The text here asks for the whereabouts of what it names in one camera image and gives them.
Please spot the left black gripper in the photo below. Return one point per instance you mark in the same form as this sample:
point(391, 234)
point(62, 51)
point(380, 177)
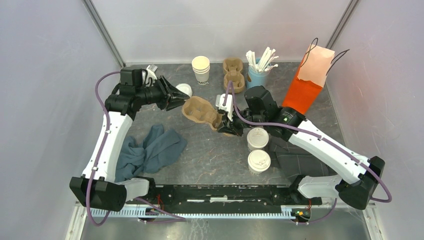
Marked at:
point(173, 92)

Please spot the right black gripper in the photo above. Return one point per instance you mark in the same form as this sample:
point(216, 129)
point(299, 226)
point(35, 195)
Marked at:
point(232, 126)

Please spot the stack of white lids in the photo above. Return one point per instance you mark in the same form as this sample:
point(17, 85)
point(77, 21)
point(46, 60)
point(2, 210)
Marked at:
point(185, 88)

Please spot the lidded white coffee cup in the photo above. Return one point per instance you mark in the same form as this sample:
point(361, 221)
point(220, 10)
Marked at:
point(258, 161)

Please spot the orange paper bag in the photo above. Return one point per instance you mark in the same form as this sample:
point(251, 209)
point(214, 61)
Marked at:
point(310, 77)

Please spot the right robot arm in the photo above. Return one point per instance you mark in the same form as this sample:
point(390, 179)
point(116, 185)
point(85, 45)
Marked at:
point(358, 178)

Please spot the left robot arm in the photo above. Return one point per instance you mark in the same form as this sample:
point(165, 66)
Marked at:
point(96, 187)

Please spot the stack of paper cups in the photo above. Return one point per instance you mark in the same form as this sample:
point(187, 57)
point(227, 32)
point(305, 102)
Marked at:
point(201, 69)

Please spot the blue straw holder cup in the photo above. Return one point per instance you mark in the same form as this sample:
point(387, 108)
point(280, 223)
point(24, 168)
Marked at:
point(255, 78)

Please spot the blue-grey cloth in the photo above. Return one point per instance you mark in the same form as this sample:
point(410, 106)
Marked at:
point(160, 148)

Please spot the brown cardboard cup carrier stack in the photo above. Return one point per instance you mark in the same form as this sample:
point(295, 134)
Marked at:
point(232, 69)

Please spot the dark grey checked cloth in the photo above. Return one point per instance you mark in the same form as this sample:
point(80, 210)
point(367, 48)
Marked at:
point(292, 160)

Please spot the white wrapped straws bundle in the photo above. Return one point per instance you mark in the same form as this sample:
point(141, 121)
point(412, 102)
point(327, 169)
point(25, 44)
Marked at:
point(264, 64)

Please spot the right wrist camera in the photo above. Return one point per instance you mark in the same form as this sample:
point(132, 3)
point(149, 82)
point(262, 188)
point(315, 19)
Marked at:
point(225, 105)

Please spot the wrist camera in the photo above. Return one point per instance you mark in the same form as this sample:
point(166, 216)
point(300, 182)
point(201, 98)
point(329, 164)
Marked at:
point(225, 105)
point(137, 76)

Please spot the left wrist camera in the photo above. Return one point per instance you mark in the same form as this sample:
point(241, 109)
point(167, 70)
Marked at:
point(137, 76)

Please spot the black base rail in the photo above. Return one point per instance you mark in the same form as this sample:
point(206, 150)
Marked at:
point(225, 199)

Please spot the white cable duct strip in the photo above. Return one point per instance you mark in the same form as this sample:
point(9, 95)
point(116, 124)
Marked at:
point(142, 212)

